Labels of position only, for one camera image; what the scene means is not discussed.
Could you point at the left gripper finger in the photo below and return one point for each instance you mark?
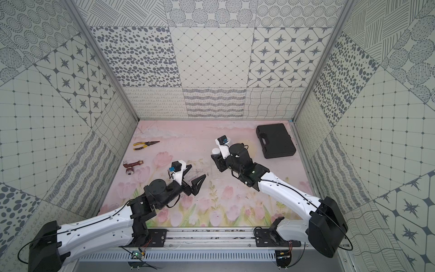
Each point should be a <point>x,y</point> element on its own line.
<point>184,170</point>
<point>196,184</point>

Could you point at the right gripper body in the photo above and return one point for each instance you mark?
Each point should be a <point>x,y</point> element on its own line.
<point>234,168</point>

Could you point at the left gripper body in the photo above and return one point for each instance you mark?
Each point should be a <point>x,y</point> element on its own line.
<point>187,185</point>

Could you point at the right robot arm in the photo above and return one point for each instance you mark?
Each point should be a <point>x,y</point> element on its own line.
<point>322,223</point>

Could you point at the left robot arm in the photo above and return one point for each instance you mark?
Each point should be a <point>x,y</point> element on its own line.
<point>55,245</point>

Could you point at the floral pink table mat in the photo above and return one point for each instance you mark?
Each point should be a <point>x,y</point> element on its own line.
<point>223,201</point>

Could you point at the black plastic tool case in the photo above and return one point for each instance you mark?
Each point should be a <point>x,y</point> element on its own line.
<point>275,141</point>

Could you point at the left controller board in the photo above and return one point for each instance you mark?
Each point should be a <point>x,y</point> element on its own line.
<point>136,260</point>

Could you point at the controller board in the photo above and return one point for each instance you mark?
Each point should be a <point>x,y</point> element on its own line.
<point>283,258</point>
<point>136,260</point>

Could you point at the right controller board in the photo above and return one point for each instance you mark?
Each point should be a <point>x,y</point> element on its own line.
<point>283,258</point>

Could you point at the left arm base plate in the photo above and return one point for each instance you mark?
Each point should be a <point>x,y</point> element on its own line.
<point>154,237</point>

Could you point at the yellow handled pliers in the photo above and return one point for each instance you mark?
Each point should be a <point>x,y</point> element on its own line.
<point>141,145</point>

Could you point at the aluminium mounting rail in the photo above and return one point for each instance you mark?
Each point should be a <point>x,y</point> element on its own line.
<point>204,238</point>

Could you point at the white slotted cable duct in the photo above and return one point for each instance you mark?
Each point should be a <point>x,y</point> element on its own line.
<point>257,255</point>

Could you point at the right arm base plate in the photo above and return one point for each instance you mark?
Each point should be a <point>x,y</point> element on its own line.
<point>266,238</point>

